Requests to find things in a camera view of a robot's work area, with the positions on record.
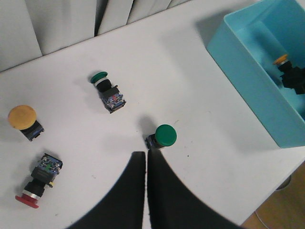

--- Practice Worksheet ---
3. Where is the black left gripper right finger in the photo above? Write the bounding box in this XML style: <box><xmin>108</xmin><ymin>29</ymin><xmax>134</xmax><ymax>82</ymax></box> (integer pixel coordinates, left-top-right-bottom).
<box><xmin>147</xmin><ymin>148</ymin><xmax>241</xmax><ymax>229</ymax></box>

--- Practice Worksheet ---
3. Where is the yellow push button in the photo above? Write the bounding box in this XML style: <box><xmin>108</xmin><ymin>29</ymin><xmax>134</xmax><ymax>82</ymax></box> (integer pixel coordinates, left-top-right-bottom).
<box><xmin>8</xmin><ymin>105</ymin><xmax>44</xmax><ymax>142</ymax></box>
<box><xmin>273</xmin><ymin>54</ymin><xmax>305</xmax><ymax>95</ymax></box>

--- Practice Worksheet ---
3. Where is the upright green push button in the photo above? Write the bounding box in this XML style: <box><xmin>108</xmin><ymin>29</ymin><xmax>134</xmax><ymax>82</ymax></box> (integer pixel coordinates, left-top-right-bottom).
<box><xmin>145</xmin><ymin>124</ymin><xmax>177</xmax><ymax>149</ymax></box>

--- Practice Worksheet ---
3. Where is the lying red push button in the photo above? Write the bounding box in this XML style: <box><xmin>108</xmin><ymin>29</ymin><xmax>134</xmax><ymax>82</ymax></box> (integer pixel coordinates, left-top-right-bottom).
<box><xmin>15</xmin><ymin>154</ymin><xmax>63</xmax><ymax>209</ymax></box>

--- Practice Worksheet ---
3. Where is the grey pleated curtain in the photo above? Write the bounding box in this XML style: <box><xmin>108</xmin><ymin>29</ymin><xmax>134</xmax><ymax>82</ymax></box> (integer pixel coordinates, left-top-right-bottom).
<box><xmin>0</xmin><ymin>0</ymin><xmax>183</xmax><ymax>71</ymax></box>

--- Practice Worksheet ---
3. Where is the upright yellow push button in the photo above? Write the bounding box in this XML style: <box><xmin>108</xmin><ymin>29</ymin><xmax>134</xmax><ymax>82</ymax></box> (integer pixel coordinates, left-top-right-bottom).
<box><xmin>8</xmin><ymin>105</ymin><xmax>44</xmax><ymax>142</ymax></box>

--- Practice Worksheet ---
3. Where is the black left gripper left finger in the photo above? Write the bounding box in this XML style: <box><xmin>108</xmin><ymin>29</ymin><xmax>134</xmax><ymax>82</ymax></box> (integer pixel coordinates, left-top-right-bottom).
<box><xmin>69</xmin><ymin>151</ymin><xmax>145</xmax><ymax>229</ymax></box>

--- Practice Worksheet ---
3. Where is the lying green push button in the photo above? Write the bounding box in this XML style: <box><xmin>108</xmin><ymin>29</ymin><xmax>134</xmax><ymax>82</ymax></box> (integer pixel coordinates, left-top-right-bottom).
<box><xmin>90</xmin><ymin>72</ymin><xmax>126</xmax><ymax>114</ymax></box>

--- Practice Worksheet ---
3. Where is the light blue plastic box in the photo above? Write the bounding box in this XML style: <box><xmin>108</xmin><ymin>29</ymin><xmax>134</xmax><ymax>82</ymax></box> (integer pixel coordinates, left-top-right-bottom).
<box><xmin>206</xmin><ymin>0</ymin><xmax>305</xmax><ymax>148</ymax></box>

